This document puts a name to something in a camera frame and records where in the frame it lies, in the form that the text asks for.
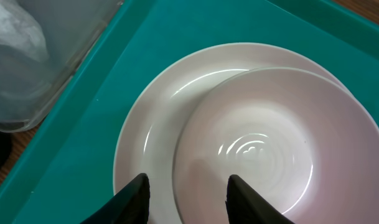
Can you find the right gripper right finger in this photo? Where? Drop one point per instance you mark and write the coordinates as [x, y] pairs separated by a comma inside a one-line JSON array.
[[245, 206]]

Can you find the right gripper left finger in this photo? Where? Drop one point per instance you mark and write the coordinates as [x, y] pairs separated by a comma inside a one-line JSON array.
[[129, 206]]

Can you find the large pink plate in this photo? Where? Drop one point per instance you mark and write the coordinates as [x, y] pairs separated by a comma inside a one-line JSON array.
[[151, 129]]

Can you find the small pink bowl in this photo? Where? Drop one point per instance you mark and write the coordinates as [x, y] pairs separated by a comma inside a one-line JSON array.
[[308, 147]]

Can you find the white napkin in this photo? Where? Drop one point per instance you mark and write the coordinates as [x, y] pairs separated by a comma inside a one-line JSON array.
[[19, 30]]

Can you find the teal serving tray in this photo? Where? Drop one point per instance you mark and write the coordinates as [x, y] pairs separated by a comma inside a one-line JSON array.
[[65, 173]]

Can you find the clear plastic bin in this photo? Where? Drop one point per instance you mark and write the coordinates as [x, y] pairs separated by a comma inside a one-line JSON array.
[[28, 88]]

